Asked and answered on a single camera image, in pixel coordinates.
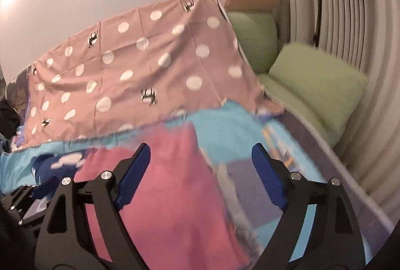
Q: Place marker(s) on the dark printed cloth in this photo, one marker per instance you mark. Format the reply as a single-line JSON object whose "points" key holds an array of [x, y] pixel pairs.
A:
{"points": [[18, 91]]}

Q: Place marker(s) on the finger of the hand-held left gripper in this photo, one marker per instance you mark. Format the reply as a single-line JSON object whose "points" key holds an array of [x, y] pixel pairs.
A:
{"points": [[26, 204]]}

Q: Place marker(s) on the green pillow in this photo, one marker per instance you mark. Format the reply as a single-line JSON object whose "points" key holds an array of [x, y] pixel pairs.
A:
{"points": [[318, 85], [254, 38]]}

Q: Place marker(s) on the pink long-sleeve shirt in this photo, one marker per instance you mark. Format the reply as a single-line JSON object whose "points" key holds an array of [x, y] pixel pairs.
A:
{"points": [[175, 195]]}

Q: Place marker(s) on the beige curtain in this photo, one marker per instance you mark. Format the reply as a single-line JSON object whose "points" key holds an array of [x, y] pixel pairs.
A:
{"points": [[359, 38]]}

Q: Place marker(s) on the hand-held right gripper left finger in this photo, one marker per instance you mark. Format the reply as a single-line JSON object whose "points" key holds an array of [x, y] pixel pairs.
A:
{"points": [[132, 176]]}

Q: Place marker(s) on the navy star blanket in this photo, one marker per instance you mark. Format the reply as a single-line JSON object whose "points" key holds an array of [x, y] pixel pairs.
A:
{"points": [[47, 176]]}

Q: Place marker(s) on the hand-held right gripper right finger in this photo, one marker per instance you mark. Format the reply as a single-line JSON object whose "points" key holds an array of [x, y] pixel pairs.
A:
{"points": [[270, 176]]}

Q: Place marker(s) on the pink polka dot sheet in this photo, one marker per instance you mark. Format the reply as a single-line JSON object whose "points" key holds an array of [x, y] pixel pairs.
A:
{"points": [[140, 69]]}

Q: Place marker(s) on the geometric printed bedspread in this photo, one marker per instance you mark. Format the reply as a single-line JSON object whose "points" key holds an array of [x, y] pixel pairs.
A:
{"points": [[225, 123]]}

